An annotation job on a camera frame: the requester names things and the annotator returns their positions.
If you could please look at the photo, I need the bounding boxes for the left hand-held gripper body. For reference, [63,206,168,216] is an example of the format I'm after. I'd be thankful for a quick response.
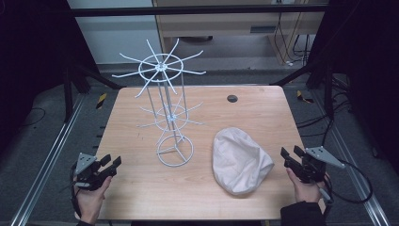
[72,153,115,192]

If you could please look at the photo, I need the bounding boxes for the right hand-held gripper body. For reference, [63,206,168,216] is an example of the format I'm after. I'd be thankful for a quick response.
[290,145,346,185]

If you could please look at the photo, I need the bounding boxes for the white cloth hat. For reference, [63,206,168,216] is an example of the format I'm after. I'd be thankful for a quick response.
[212,126,276,196]

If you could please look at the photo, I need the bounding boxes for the white wire display rack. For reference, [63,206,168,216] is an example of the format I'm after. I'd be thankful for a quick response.
[111,38,208,169]

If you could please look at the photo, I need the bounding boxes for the person's right hand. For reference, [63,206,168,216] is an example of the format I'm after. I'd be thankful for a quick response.
[285,167,331,203]

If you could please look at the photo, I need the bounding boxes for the person's left hand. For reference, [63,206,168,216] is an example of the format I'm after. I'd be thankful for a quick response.
[74,175,113,225]

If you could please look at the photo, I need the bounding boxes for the black stand leg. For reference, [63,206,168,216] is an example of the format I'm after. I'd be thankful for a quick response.
[62,64,125,123]
[270,60,335,121]

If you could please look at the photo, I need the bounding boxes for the white cabinet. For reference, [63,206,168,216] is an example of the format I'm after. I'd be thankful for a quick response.
[67,0,163,65]

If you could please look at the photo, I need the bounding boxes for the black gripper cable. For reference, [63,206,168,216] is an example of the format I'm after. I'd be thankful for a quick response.
[318,159,374,218]
[59,163,83,219]

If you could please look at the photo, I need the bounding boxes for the aluminium floor rail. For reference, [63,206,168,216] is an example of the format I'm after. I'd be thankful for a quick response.
[310,90,391,226]
[8,93,87,226]

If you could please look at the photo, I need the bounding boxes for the black floor cables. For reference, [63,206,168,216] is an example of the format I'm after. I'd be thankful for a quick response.
[295,74,356,149]

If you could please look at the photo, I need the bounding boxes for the black hanging cables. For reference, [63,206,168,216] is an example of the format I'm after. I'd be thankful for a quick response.
[273,12,314,67]

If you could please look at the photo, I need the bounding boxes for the black metal frame bar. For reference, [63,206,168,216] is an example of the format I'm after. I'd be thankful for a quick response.
[70,4,328,18]

